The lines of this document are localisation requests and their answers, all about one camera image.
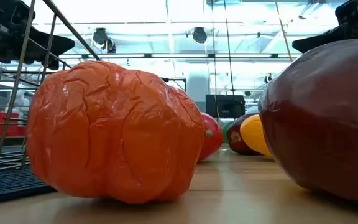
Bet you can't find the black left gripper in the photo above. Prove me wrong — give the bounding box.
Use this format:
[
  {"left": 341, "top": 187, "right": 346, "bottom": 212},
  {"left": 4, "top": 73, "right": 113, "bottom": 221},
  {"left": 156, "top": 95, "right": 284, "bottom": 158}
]
[{"left": 0, "top": 0, "right": 76, "bottom": 71}]

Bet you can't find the dark red apple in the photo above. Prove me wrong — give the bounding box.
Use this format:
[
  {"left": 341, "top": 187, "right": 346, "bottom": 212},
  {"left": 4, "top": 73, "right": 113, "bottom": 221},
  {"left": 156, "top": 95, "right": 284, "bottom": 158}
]
[
  {"left": 226, "top": 113, "right": 262, "bottom": 156},
  {"left": 257, "top": 38, "right": 358, "bottom": 207}
]

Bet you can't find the small orange pumpkin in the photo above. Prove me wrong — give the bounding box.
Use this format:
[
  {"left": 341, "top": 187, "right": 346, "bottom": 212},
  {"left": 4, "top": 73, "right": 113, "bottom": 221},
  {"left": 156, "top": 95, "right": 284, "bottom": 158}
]
[{"left": 25, "top": 60, "right": 205, "bottom": 205}]

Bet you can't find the yellow mango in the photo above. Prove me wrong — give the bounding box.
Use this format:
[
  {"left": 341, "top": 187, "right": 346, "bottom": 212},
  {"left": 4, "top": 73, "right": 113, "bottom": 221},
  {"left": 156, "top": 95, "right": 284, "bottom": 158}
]
[{"left": 239, "top": 114, "right": 273, "bottom": 157}]

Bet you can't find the large green lime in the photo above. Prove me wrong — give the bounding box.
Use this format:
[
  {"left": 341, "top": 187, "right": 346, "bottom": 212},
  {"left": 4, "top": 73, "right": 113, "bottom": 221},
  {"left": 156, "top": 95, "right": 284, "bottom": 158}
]
[{"left": 221, "top": 120, "right": 236, "bottom": 144}]

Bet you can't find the red orange pepper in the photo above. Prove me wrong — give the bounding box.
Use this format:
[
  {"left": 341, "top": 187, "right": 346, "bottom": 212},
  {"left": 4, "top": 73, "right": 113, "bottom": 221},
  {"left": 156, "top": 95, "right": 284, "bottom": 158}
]
[{"left": 197, "top": 112, "right": 224, "bottom": 162}]

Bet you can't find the red storage bin shelf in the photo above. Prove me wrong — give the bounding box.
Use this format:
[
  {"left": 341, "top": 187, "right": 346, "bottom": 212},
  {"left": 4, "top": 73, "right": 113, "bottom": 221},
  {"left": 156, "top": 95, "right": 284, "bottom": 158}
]
[{"left": 0, "top": 112, "right": 27, "bottom": 138}]

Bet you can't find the black monitor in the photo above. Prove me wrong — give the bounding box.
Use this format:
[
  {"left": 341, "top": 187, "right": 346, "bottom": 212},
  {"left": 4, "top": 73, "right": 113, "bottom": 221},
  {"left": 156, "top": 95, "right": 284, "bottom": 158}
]
[{"left": 205, "top": 94, "right": 246, "bottom": 118}]

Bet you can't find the round dark blue placemat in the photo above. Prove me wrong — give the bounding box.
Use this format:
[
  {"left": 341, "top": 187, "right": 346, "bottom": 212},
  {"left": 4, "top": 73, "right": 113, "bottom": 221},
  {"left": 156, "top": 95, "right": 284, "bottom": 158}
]
[{"left": 0, "top": 146, "right": 55, "bottom": 206}]

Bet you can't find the gold rimmed wire basket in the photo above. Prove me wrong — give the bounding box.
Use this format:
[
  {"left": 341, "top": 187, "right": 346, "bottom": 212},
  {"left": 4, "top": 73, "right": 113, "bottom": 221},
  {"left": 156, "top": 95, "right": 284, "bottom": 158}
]
[{"left": 0, "top": 0, "right": 102, "bottom": 177}]

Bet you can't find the yellow hanging cable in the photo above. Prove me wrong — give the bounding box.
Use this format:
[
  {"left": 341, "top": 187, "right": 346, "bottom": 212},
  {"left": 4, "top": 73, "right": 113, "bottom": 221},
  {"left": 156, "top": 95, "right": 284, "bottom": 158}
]
[{"left": 274, "top": 0, "right": 293, "bottom": 63}]

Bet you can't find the black hanging cable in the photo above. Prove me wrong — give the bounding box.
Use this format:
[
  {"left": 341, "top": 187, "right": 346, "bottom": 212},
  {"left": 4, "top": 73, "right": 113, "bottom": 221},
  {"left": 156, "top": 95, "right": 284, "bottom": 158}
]
[
  {"left": 223, "top": 0, "right": 236, "bottom": 96},
  {"left": 209, "top": 0, "right": 221, "bottom": 123}
]

